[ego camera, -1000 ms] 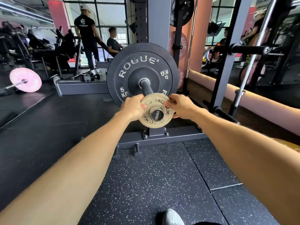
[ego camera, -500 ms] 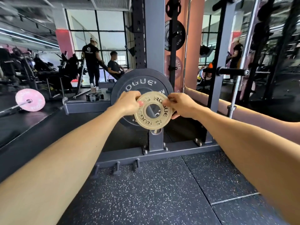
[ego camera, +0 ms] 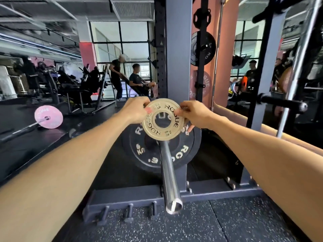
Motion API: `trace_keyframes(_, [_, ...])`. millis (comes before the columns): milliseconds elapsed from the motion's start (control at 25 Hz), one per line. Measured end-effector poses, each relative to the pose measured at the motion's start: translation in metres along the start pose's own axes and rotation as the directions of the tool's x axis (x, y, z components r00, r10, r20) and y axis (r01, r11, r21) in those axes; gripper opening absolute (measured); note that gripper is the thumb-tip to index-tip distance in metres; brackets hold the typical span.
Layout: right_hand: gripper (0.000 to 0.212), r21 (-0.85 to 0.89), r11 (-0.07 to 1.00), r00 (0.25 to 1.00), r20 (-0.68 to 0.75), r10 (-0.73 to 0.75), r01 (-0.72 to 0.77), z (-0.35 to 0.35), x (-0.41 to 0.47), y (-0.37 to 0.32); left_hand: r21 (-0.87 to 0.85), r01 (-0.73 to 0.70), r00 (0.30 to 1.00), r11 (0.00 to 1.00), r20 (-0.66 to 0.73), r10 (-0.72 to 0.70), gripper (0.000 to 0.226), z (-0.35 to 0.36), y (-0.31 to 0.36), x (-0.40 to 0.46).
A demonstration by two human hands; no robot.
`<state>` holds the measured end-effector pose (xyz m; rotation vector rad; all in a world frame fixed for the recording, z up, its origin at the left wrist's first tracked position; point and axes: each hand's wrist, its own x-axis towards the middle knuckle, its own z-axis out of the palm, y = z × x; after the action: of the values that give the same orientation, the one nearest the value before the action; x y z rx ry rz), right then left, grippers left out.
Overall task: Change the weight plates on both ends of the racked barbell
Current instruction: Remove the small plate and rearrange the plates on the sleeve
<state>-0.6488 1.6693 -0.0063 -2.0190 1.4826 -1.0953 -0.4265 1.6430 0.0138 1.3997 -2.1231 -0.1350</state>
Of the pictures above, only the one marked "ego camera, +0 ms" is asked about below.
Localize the person's right hand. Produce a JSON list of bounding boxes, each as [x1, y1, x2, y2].
[[174, 100, 218, 132]]

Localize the black grip weight plate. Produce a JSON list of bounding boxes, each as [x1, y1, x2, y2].
[[193, 8, 212, 30]]

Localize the pink bumper plate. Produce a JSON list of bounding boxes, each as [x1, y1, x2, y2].
[[34, 105, 64, 129]]

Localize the small cream weight plate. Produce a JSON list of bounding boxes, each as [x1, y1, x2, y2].
[[142, 98, 189, 142]]

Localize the grey steel power rack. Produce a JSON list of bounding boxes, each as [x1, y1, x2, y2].
[[82, 0, 291, 226]]

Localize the pink weight plate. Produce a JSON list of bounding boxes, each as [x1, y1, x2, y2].
[[190, 70, 212, 99]]

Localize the large black weight plate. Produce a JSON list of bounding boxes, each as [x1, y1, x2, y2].
[[122, 123, 202, 174]]

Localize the person's right forearm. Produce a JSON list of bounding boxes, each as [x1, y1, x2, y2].
[[208, 112, 323, 242]]

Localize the slanted chrome barbell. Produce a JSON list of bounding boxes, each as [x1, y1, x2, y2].
[[276, 0, 323, 138]]

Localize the black weight plate white lettering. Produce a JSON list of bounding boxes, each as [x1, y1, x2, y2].
[[190, 31, 217, 67]]

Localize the upright stored barbell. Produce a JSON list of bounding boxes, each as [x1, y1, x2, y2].
[[210, 0, 225, 109]]

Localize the person's left forearm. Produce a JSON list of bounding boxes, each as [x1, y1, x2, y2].
[[0, 108, 132, 242]]

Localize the black gym machine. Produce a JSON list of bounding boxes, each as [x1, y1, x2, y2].
[[58, 64, 117, 115], [12, 56, 60, 104]]

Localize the black rack peg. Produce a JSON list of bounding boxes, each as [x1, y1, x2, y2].
[[257, 93, 308, 114]]

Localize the barbell with pink plate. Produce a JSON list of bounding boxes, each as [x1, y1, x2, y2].
[[0, 116, 51, 143]]

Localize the person's left hand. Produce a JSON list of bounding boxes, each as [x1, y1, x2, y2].
[[118, 96, 152, 125]]

